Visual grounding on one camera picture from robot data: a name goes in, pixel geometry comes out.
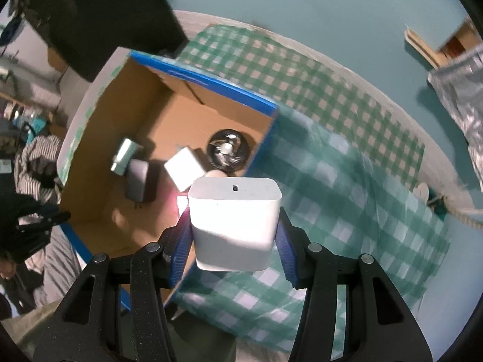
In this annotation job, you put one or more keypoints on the grey blanket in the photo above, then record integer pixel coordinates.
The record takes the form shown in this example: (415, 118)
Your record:
(56, 264)

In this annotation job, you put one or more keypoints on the white cube charger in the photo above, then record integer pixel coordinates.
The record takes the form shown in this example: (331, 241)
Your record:
(234, 226)

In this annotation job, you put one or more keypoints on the person's left hand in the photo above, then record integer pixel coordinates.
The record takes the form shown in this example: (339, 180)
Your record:
(7, 271)

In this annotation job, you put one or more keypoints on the black jacket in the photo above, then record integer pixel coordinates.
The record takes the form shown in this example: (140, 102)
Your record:
(113, 19)

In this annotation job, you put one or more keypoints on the round black tin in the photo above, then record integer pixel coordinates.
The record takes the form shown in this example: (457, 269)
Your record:
(228, 151)

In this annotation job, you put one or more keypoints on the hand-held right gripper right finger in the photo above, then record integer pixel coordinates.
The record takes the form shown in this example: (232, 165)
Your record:
(286, 260)

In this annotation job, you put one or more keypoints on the green checkered tablecloth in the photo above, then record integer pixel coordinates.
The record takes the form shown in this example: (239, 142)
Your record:
(339, 158)

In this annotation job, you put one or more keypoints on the wooden shelf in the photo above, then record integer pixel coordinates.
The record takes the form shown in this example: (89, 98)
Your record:
(419, 45)

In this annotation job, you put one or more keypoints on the dark green jar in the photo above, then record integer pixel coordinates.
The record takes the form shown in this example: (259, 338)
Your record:
(124, 154)

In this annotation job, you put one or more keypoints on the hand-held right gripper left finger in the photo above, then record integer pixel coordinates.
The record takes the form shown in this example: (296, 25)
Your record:
(181, 252)

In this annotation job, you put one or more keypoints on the black charger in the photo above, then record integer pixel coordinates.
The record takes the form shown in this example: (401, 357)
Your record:
(136, 181)

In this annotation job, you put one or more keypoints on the striped cloth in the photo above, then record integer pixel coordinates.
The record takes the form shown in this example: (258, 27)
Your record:
(37, 158)

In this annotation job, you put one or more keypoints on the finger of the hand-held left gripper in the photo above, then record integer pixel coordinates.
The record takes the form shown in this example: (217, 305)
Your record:
(41, 222)
(28, 205)

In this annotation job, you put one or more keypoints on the silver foil sheet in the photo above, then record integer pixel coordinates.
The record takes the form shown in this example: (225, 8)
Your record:
(464, 101)

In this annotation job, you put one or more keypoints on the blue-rimmed cardboard box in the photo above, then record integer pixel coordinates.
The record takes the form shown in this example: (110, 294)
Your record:
(162, 120)

